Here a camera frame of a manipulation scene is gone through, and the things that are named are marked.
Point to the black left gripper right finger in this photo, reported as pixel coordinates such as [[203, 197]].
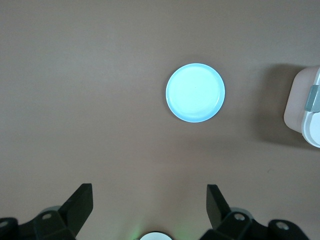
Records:
[[218, 212]]

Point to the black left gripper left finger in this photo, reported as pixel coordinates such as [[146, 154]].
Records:
[[75, 212]]

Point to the light blue round plate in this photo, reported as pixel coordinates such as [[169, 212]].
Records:
[[195, 92]]

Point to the white lidded box grey clips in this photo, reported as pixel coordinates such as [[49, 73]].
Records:
[[300, 112]]

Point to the brown table mat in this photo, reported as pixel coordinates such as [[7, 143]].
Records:
[[75, 75]]

